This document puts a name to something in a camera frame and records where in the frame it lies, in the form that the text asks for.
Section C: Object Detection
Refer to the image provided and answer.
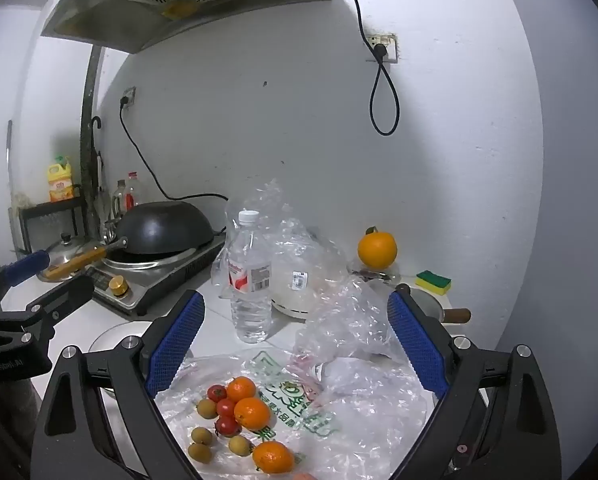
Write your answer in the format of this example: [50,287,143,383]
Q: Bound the green printed plastic bag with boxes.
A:
[154,347,440,480]

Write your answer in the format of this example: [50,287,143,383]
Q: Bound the small pan with wooden handle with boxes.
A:
[396,287,472,328]

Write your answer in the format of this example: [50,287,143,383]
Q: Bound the large clear plastic bag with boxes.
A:
[211,178,350,311]

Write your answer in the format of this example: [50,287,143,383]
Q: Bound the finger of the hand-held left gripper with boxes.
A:
[0,250,52,311]
[0,275,96,333]

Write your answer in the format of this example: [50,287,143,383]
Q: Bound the large orange with stem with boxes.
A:
[357,227,398,271]

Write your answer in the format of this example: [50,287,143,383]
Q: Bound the mandarin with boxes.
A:
[234,397,272,431]
[252,441,296,475]
[226,376,257,403]

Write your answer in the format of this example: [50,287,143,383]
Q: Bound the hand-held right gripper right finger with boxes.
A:
[386,284,562,480]

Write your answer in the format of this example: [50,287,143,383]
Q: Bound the yellow detergent bottle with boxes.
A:
[47,156,76,204]

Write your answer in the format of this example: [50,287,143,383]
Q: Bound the white plate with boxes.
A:
[88,320,155,401]

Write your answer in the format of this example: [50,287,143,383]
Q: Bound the steel pot lid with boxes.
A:
[36,232,107,283]

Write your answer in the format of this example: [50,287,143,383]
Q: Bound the black wok with wooden handle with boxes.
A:
[38,201,219,283]

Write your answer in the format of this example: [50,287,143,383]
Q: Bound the black metal rack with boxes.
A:
[18,195,92,256]

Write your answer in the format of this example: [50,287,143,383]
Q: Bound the black cooker power cable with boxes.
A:
[119,95,230,201]

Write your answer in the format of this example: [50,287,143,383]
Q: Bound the red cap oil bottle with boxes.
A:
[124,171,142,211]

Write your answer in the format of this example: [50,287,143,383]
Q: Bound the black looped power cable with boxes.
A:
[331,0,401,136]

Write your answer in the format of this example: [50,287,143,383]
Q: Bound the steel range hood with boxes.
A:
[41,0,332,55]

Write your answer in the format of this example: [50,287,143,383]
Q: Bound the crumpled clear plastic bag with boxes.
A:
[293,277,405,366]

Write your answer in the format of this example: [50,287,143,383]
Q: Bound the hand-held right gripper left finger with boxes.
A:
[30,289,206,480]

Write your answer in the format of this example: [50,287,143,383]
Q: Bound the yellow green sponge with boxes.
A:
[415,270,453,296]

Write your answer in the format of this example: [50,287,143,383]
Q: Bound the silver induction cooker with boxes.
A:
[81,232,227,317]

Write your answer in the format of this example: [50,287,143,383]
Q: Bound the dark vertical pipe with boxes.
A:
[79,46,107,231]

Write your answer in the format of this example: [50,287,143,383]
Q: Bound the clear glass bottle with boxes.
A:
[111,180,127,221]

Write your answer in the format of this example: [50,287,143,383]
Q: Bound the white bowl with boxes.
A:
[270,280,330,322]

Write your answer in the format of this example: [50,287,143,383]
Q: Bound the clear plastic water bottle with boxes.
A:
[227,209,274,345]

